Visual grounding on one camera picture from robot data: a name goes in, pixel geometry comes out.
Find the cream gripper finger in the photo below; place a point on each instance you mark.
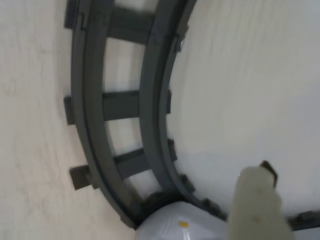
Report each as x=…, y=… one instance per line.
x=255, y=207

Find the white Shinkansen toy locomotive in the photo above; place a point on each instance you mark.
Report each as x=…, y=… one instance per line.
x=170, y=225

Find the grey circular toy train track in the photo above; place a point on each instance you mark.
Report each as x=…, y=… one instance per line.
x=87, y=100

